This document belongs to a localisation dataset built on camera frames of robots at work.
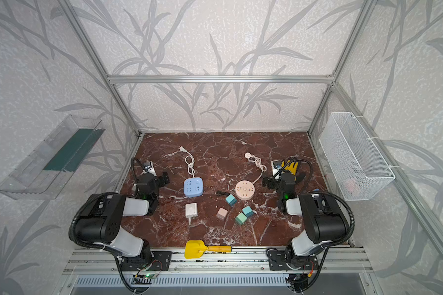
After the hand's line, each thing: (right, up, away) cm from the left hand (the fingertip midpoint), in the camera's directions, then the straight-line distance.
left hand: (155, 170), depth 93 cm
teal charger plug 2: (+47, -18, -8) cm, 52 cm away
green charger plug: (+44, -21, -10) cm, 49 cm away
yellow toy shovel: (+25, -31, -18) cm, 43 cm away
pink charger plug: (+35, -19, -8) cm, 41 cm away
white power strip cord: (+15, +4, +12) cm, 20 cm away
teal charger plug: (+39, -14, -4) cm, 42 cm away
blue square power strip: (+20, -8, -1) cm, 22 cm away
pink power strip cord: (+54, +4, +9) cm, 55 cm away
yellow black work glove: (+73, +1, +8) cm, 74 cm away
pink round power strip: (+46, -10, -2) cm, 47 cm away
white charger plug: (+21, -18, -9) cm, 29 cm away
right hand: (+60, +1, +1) cm, 60 cm away
